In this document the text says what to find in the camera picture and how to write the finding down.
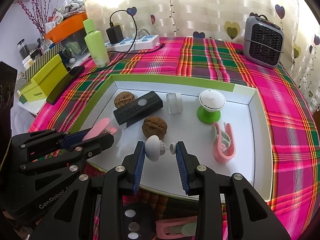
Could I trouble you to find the black charging cable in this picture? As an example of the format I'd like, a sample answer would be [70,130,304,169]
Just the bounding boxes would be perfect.
[82,10,166,77]

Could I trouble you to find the grey mini fan heater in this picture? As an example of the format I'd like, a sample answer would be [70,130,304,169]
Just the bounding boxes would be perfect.
[244,13,284,69]

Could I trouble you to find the pink flower branches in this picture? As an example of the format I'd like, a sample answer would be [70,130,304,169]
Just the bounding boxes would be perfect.
[15,0,51,37]

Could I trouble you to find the striped gift box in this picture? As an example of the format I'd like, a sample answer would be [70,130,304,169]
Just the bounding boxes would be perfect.
[16,42,63,84]

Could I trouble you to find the pink U-shaped clip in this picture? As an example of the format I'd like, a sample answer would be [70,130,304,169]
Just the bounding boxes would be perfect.
[212,122,236,164]

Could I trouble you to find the pink clip with green pad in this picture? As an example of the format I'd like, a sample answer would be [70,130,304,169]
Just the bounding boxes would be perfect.
[156,216,197,239]

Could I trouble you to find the white mushroom knob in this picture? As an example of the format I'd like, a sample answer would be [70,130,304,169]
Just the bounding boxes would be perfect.
[145,135,176,162]

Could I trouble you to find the green and white tray box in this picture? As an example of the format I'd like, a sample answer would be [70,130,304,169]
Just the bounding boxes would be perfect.
[70,74,273,202]

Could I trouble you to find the glass jar black lid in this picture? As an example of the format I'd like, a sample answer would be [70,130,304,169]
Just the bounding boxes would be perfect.
[17,39,30,59]

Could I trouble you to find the white blue power strip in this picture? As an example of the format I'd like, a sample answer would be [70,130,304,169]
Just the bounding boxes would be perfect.
[105,35,160,52]

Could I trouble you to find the orange storage box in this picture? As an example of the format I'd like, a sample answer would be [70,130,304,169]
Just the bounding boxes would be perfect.
[45,12,87,43]

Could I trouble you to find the plaid bedspread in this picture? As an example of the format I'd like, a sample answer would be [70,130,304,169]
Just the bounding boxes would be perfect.
[28,36,320,240]

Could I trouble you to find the black smartphone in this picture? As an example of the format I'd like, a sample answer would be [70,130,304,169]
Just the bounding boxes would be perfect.
[46,65,85,105]

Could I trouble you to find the black power adapter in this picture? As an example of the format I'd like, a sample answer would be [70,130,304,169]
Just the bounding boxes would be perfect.
[106,25,124,44]

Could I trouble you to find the green lotion bottle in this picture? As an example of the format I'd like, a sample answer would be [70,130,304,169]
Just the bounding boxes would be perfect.
[83,18,110,66]

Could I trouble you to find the yellow-green shoe box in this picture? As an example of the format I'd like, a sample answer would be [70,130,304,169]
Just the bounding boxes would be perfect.
[18,54,67,104]

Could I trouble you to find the heart pattern curtain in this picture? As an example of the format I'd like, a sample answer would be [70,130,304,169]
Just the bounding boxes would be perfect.
[85,0,319,112]

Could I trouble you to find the black round disc holder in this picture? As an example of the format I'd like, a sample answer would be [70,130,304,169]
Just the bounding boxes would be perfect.
[124,203,156,240]

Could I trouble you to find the brown walnut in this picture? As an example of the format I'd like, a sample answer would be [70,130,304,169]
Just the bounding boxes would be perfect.
[114,91,136,108]
[142,115,168,140]

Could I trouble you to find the white green suction cup holder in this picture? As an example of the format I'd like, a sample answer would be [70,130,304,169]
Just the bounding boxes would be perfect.
[197,89,226,124]

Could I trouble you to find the black flashlight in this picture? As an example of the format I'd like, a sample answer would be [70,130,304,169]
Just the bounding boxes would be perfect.
[113,91,163,128]

